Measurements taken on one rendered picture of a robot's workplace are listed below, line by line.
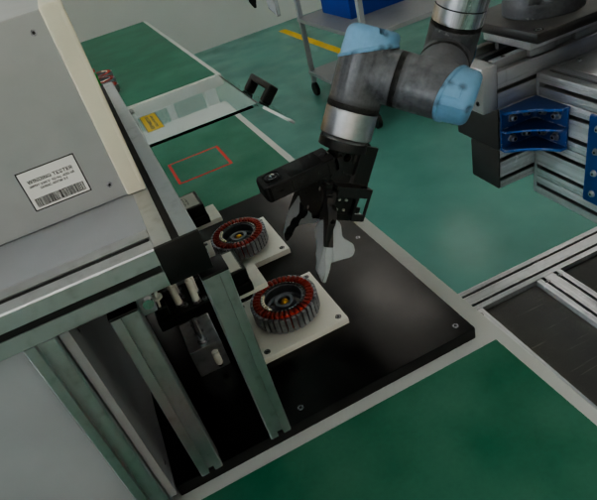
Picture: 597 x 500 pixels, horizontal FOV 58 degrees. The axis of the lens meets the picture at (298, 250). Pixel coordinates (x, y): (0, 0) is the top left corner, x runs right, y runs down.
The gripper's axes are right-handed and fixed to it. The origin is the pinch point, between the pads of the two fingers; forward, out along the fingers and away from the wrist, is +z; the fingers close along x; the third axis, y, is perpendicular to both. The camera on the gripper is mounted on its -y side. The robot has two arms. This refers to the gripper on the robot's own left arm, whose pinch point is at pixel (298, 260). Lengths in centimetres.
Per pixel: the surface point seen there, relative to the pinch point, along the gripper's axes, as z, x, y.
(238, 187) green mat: 8, 56, 10
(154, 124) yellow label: -11.5, 28.0, -19.1
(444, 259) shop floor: 38, 78, 110
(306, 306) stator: 6.1, -3.8, 1.3
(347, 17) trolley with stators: -41, 248, 133
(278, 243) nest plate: 6.8, 20.4, 6.2
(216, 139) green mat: 6, 92, 14
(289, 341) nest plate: 11.4, -5.7, -1.3
